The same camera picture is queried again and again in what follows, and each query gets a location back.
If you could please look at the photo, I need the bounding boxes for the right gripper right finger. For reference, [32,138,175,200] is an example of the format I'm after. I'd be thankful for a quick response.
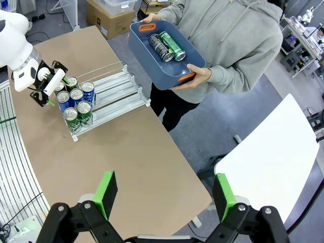
[205,173,291,243]

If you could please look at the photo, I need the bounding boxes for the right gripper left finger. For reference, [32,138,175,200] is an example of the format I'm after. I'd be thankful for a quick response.
[36,171,127,243]

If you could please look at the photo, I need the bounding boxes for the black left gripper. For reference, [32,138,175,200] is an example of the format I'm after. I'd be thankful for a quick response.
[29,60,72,107]

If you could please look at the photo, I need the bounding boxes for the blue Pocari Sweat can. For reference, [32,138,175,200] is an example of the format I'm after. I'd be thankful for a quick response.
[69,88,84,107]
[56,90,71,113]
[80,80,96,107]

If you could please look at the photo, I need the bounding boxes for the blue plastic bin orange handles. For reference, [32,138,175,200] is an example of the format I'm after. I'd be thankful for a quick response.
[128,20,207,91]

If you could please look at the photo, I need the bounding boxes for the green soda can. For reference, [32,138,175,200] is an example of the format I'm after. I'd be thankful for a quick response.
[76,100,93,127]
[158,31,187,62]
[63,107,81,132]

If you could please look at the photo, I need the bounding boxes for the person's right forearm grey sleeve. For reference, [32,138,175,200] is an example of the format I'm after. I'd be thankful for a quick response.
[158,0,195,22]

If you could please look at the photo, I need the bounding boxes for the aluminium slotted robot base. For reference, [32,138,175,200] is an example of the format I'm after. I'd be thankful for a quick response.
[0,80,51,243]

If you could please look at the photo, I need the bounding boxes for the person's left forearm grey sleeve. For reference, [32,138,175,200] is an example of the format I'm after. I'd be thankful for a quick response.
[209,30,284,88]

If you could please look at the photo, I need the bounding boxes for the person's right hand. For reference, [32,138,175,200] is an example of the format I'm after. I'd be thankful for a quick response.
[140,13,162,25]

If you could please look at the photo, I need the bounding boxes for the person's left hand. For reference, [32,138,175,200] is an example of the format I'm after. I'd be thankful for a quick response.
[169,63,212,90]

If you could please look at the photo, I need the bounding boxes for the large white table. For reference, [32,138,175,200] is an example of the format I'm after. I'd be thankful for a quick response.
[214,93,321,232]

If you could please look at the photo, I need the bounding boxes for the clear acrylic can rack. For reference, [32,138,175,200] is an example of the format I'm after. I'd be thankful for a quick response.
[54,61,152,142]

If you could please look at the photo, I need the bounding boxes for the white panel stand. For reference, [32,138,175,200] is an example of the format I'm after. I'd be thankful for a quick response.
[50,0,80,30]

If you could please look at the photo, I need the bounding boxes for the large cardboard box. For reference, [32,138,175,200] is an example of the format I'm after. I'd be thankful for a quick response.
[85,0,136,41]

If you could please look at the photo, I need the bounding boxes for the clear plastic storage box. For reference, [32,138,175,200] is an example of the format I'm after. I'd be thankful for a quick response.
[100,0,139,16]

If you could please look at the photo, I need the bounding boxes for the person's black trousers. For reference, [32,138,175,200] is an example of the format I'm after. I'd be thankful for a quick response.
[150,83,203,132]

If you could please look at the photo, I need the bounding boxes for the grey hoodie torso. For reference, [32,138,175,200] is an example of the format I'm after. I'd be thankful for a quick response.
[158,0,284,104]

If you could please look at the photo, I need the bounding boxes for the background work desk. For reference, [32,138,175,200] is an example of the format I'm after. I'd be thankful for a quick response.
[279,16,324,79]

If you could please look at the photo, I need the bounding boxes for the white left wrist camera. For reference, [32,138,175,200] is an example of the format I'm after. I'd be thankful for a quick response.
[43,68,67,97]

